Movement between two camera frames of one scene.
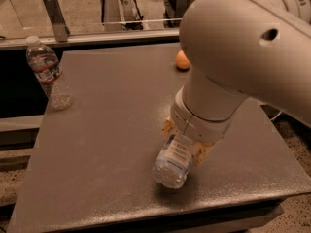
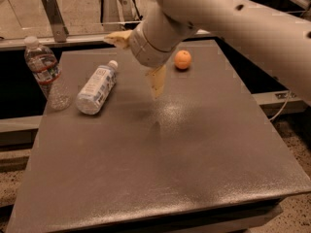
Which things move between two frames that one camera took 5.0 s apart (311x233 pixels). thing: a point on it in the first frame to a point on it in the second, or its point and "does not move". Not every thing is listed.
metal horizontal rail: (105, 39) does not move
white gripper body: (198, 124) to (141, 49)
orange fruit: (182, 61) does not move
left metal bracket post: (55, 13) does not move
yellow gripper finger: (168, 129) to (122, 39)
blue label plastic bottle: (172, 163) to (97, 88)
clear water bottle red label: (46, 66) does not move
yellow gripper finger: (199, 151) to (157, 81)
